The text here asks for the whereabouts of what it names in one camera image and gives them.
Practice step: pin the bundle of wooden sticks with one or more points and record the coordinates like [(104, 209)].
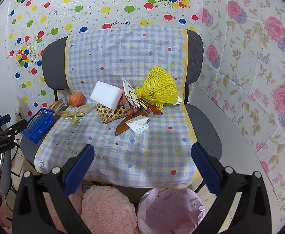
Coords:
[(57, 105)]

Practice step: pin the pink trash bag bin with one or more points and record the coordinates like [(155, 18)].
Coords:
[(171, 209)]

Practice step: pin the white folded paper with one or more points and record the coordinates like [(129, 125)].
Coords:
[(138, 125)]

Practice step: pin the blue plastic basket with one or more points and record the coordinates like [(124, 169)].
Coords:
[(39, 124)]

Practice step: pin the yellow crumpled wrapper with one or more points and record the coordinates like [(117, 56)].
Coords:
[(74, 114)]

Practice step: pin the grey padded chair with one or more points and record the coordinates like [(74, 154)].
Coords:
[(54, 61)]

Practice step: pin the silver snack packet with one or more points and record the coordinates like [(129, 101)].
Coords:
[(129, 90)]

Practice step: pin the balloon print plastic sheet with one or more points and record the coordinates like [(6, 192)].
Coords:
[(84, 4)]

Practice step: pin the blue checkered blanket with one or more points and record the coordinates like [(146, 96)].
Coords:
[(132, 53)]

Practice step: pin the floral print sheet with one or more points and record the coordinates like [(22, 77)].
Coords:
[(254, 65)]

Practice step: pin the white foam block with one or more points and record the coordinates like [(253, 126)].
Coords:
[(105, 93)]

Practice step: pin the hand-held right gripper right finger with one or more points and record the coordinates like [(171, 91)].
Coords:
[(203, 163)]

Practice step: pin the woven bamboo basket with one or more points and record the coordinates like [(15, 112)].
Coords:
[(108, 114)]

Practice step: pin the yellow foam fruit net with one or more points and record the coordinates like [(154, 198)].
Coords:
[(159, 87)]

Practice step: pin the brown snack wrapper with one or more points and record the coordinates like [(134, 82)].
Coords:
[(152, 108)]

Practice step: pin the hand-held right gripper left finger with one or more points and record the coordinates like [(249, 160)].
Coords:
[(80, 162)]

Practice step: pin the red apple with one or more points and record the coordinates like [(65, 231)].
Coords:
[(77, 99)]

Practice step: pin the brown curved wooden piece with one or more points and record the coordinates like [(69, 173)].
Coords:
[(121, 128)]

